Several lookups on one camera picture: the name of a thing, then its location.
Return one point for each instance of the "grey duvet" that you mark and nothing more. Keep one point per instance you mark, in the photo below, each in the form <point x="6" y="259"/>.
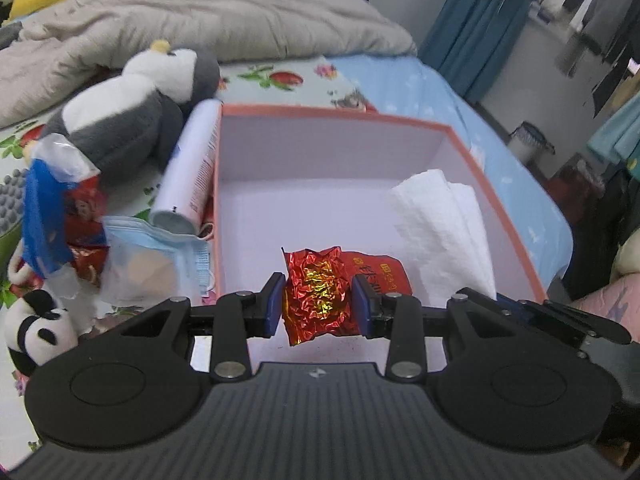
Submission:
<point x="225" y="15"/>

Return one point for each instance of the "blue and red snack bag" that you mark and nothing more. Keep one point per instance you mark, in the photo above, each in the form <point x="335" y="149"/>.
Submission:
<point x="42" y="220"/>

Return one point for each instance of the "grey nubbed massage mat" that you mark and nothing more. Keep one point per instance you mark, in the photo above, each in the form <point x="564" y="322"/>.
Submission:
<point x="11" y="200"/>

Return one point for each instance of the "red foil snack packet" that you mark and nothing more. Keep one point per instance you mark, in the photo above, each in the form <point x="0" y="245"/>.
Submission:
<point x="315" y="290"/>

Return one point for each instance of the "blue curtain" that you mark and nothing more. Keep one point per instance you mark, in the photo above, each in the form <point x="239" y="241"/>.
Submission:
<point x="475" y="20"/>

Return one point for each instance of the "pink printed cloth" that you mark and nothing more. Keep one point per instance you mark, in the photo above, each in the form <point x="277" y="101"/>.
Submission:
<point x="610" y="300"/>

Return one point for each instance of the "orange-rimmed cardboard box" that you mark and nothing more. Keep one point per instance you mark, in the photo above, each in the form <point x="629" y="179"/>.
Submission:
<point x="310" y="170"/>

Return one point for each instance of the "panda plush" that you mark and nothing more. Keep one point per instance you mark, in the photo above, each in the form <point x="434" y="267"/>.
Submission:
<point x="40" y="330"/>

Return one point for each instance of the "grey white penguin plush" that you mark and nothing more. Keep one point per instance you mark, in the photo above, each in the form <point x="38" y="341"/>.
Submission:
<point x="125" y="120"/>

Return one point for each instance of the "fruit printed bed sheet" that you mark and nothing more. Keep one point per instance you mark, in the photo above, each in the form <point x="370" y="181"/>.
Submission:
<point x="280" y="80"/>

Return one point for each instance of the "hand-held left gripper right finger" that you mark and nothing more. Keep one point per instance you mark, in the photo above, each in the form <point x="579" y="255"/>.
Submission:
<point x="361" y="305"/>

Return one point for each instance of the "dark hanging clothes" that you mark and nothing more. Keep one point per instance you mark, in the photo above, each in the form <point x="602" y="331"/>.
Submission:
<point x="600" y="20"/>

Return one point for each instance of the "blue face mask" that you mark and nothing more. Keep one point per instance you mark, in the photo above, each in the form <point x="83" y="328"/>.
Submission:
<point x="150" y="260"/>

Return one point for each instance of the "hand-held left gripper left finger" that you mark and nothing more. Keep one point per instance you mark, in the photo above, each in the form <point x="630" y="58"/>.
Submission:
<point x="276" y="305"/>

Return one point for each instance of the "white trash bin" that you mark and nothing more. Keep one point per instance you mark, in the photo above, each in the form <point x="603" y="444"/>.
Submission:
<point x="527" y="142"/>

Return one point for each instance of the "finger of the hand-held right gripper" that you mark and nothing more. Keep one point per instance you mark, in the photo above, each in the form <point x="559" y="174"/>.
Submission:
<point x="565" y="317"/>

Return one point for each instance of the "white paper towel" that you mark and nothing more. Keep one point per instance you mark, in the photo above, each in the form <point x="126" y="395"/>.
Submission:
<point x="440" y="225"/>

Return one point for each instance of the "turquoise cloth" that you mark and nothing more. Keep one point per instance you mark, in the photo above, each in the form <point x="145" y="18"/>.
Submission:
<point x="617" y="140"/>

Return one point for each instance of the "white spray can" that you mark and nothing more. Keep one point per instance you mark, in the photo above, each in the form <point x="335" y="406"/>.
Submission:
<point x="187" y="175"/>

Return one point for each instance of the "red printed snack bag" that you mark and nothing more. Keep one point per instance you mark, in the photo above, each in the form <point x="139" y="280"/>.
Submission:
<point x="85" y="210"/>

